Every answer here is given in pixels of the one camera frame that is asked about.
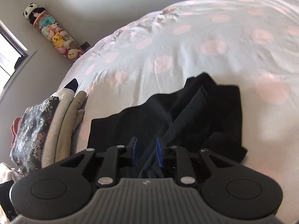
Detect black pants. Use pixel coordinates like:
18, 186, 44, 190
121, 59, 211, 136
88, 73, 247, 178

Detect tan folded fleece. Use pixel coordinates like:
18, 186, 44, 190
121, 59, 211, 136
54, 91, 87, 163

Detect beige folded sweater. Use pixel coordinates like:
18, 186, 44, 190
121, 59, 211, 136
41, 78, 78, 168

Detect floral folded garment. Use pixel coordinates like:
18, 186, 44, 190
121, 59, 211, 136
10, 96, 60, 175

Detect orange cloth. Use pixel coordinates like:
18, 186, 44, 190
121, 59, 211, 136
11, 117, 23, 148

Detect polka dot bed sheet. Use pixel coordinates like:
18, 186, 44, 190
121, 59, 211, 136
61, 0, 298, 223

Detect plush toy tube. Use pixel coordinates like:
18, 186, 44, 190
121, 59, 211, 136
23, 3, 85, 63

